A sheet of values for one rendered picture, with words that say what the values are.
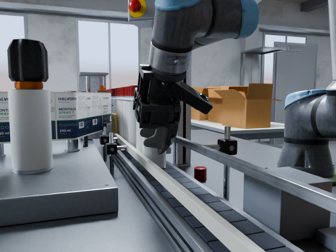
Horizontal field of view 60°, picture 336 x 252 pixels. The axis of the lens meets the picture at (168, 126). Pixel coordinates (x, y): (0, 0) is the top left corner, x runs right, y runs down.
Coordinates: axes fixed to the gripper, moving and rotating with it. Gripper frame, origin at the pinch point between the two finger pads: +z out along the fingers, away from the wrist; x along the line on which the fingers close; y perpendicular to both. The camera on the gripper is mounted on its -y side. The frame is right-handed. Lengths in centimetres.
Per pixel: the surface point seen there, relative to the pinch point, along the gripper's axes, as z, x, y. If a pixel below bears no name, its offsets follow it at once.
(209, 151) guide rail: -11.4, 14.8, -2.4
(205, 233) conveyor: -10.6, 29.1, 4.1
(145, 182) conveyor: 1.5, 8.4, 5.8
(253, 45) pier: 125, -435, -327
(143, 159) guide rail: 1.3, 1.7, 4.8
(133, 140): 12.8, -19.5, 2.0
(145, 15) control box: -18.0, -42.2, -3.2
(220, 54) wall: 150, -441, -263
